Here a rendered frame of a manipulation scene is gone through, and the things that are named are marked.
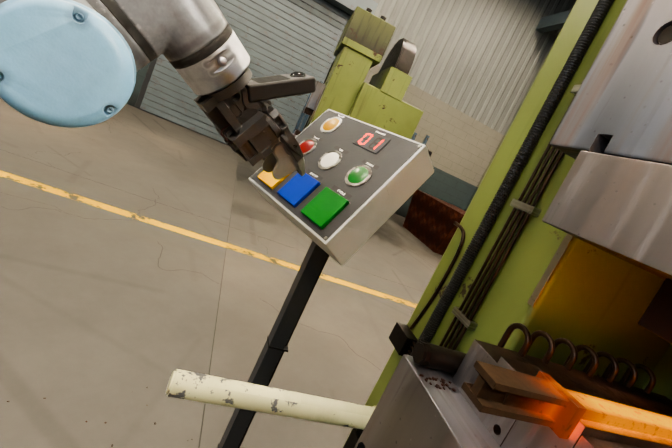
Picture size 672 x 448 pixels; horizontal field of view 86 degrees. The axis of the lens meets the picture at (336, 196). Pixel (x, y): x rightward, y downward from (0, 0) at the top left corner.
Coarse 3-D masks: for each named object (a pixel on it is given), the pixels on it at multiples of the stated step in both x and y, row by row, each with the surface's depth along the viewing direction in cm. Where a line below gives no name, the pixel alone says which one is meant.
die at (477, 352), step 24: (480, 360) 45; (504, 360) 42; (528, 360) 48; (456, 384) 47; (576, 384) 44; (600, 384) 51; (624, 384) 56; (648, 408) 48; (504, 432) 39; (528, 432) 37; (552, 432) 35; (576, 432) 33; (600, 432) 33; (624, 432) 35
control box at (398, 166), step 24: (336, 144) 83; (360, 144) 79; (384, 144) 76; (408, 144) 73; (312, 168) 81; (336, 168) 77; (384, 168) 71; (408, 168) 70; (432, 168) 75; (264, 192) 83; (312, 192) 76; (336, 192) 73; (360, 192) 70; (384, 192) 69; (408, 192) 73; (288, 216) 79; (336, 216) 68; (360, 216) 68; (384, 216) 72; (312, 240) 77; (336, 240) 66; (360, 240) 70
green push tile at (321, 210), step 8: (320, 192) 73; (328, 192) 72; (312, 200) 73; (320, 200) 72; (328, 200) 71; (336, 200) 70; (344, 200) 69; (304, 208) 72; (312, 208) 71; (320, 208) 70; (328, 208) 69; (336, 208) 68; (312, 216) 70; (320, 216) 69; (328, 216) 68; (320, 224) 68
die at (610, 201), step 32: (576, 160) 43; (608, 160) 39; (640, 160) 36; (576, 192) 41; (608, 192) 38; (640, 192) 35; (576, 224) 40; (608, 224) 37; (640, 224) 34; (640, 256) 33
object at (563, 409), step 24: (480, 384) 31; (504, 384) 30; (528, 384) 33; (552, 384) 35; (480, 408) 31; (504, 408) 32; (528, 408) 33; (552, 408) 34; (576, 408) 32; (600, 408) 36; (624, 408) 39; (648, 432) 37
